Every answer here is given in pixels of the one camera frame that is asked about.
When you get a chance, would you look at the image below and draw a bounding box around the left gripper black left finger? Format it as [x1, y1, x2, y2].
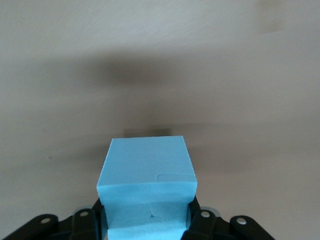
[0, 198, 109, 240]

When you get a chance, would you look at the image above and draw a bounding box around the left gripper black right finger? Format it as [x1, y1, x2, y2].
[183, 196, 276, 240]

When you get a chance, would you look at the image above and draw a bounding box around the blue foam block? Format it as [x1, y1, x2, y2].
[96, 136, 199, 240]

